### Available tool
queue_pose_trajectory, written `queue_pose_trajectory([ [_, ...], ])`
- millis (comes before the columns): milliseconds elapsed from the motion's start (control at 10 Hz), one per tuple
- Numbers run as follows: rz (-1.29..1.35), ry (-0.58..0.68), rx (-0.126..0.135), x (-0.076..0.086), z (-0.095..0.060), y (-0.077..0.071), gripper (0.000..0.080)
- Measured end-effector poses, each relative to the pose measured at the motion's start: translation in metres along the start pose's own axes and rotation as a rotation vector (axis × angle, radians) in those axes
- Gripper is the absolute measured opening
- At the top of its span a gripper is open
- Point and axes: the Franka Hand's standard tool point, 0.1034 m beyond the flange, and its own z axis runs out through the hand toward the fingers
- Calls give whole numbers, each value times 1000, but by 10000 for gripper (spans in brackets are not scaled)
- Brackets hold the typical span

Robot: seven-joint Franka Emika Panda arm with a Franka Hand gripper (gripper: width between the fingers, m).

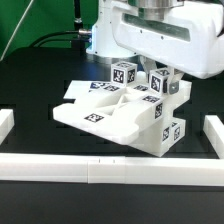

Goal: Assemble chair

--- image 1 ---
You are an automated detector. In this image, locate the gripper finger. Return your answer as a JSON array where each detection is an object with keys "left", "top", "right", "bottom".
[
  {"left": 140, "top": 56, "right": 157, "bottom": 80},
  {"left": 167, "top": 67, "right": 184, "bottom": 94}
]

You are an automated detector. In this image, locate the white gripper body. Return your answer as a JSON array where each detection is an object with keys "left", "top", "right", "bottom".
[{"left": 111, "top": 1, "right": 224, "bottom": 79}]

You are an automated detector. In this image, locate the white tagged cube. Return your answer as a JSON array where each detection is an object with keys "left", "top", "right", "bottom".
[
  {"left": 149, "top": 68, "right": 170, "bottom": 96},
  {"left": 111, "top": 61, "right": 137, "bottom": 86}
]

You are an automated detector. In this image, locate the white chair back frame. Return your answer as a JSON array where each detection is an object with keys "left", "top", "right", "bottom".
[{"left": 52, "top": 79, "right": 193, "bottom": 146}]

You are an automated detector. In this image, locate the white chair seat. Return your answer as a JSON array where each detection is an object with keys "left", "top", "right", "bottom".
[{"left": 130, "top": 80, "right": 192, "bottom": 157}]

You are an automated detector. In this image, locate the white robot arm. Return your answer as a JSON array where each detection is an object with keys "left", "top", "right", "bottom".
[{"left": 87, "top": 0, "right": 224, "bottom": 93}]

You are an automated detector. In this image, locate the grey diagonal rod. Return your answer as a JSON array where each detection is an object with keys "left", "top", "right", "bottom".
[{"left": 0, "top": 0, "right": 35, "bottom": 62}]

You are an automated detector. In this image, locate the white U-shaped fence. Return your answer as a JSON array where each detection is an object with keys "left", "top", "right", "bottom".
[{"left": 0, "top": 109, "right": 224, "bottom": 188}]

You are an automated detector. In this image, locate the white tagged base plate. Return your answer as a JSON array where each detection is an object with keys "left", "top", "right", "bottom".
[{"left": 63, "top": 79, "right": 111, "bottom": 100}]

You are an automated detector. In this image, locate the black vertical post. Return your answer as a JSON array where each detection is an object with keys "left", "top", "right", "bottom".
[{"left": 72, "top": 0, "right": 83, "bottom": 49}]

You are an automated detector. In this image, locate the black cable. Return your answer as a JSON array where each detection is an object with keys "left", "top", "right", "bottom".
[{"left": 29, "top": 29, "right": 94, "bottom": 48}]

